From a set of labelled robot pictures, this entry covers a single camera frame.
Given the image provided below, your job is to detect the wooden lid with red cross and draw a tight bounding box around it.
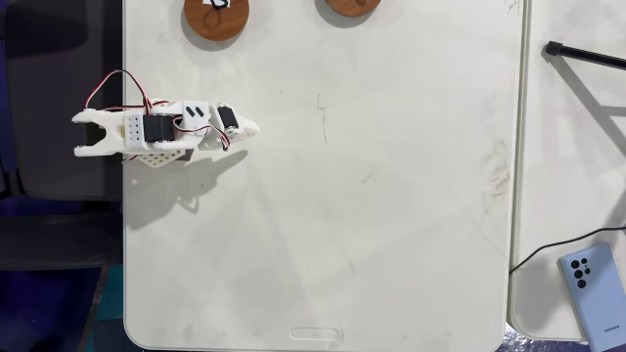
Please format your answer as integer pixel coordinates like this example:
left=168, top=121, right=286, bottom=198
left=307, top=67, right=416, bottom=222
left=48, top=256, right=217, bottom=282
left=183, top=0, right=250, bottom=42

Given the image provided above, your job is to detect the thin black cable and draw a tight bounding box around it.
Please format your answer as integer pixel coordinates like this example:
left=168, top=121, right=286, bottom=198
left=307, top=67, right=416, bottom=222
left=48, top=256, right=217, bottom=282
left=508, top=225, right=626, bottom=276

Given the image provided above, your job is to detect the light blue smartphone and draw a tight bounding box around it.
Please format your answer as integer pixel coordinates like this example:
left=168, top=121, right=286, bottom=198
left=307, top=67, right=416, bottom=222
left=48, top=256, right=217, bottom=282
left=558, top=242, right=626, bottom=352

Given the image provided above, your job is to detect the long red black servo wire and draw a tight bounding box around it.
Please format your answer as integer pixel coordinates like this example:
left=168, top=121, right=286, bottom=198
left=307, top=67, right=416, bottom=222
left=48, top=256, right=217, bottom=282
left=83, top=68, right=170, bottom=111

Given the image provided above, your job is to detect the mesh back office chair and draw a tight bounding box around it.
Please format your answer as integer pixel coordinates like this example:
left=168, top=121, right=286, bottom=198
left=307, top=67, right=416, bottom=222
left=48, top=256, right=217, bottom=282
left=4, top=0, right=123, bottom=201

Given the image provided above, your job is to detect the black tripod leg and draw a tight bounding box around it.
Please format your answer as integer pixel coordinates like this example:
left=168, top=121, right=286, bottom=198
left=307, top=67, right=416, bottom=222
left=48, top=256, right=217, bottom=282
left=544, top=40, right=626, bottom=71

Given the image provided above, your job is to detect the plain wooden lid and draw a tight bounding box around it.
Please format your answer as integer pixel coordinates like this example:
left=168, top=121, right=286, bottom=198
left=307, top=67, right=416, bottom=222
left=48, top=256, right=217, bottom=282
left=324, top=0, right=382, bottom=19

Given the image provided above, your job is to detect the short looped servo wire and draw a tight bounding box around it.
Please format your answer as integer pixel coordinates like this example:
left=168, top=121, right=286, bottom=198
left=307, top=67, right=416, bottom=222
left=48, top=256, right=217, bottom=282
left=172, top=116, right=232, bottom=153

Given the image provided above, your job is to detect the grey cushioned office chair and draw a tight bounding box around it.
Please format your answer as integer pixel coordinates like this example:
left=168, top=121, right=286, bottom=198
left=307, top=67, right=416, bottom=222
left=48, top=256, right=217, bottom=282
left=0, top=212, right=123, bottom=273

